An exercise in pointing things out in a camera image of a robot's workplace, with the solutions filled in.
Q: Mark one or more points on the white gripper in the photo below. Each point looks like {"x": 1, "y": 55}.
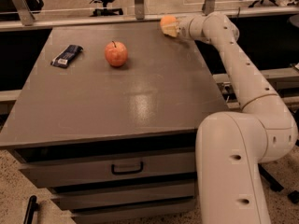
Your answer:
{"x": 184, "y": 29}

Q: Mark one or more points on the orange fruit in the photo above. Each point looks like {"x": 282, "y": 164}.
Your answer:
{"x": 166, "y": 20}

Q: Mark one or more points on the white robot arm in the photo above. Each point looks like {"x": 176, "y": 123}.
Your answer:
{"x": 230, "y": 145}

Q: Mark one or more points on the red apple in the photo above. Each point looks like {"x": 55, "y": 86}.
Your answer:
{"x": 116, "y": 53}

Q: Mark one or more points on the grey drawer cabinet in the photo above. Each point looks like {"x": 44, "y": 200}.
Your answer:
{"x": 69, "y": 126}

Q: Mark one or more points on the black stand base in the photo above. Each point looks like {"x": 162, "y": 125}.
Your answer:
{"x": 282, "y": 176}

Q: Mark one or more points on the black pole bottom left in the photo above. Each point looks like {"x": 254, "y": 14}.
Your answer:
{"x": 32, "y": 206}

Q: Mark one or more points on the black drawer handle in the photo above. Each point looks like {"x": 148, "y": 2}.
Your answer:
{"x": 127, "y": 168}

